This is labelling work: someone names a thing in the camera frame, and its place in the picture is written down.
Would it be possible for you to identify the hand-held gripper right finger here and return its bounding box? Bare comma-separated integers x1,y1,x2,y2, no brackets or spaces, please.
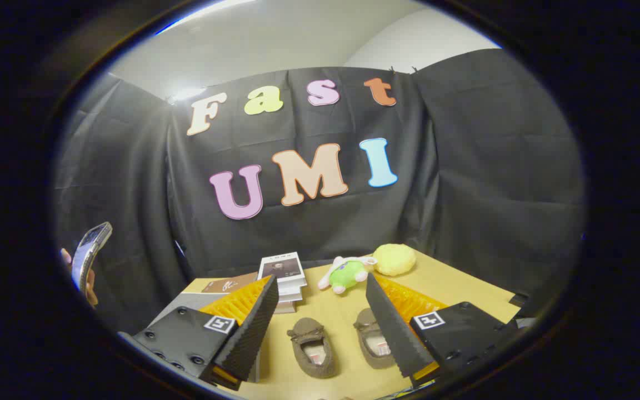
366,272,521,389

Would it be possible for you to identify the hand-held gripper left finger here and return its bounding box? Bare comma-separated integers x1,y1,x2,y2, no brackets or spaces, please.
131,275,280,392

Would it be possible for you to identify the brown fuzzy shoe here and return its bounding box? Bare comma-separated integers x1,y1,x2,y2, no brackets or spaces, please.
287,317,338,379
352,307,404,370

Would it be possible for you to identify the grey fabric storage box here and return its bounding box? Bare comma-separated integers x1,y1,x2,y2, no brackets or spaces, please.
148,292,226,331

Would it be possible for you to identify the brown flat book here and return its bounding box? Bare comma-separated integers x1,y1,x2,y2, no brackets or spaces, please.
202,272,259,294

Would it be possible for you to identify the yellow plush toy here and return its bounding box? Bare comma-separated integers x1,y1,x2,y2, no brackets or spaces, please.
373,243,417,277

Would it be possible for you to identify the green and pink plush toy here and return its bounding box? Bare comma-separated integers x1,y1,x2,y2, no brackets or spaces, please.
317,256,379,295

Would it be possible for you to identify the smartphone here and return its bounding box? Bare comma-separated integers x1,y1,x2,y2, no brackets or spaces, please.
71,222,113,292

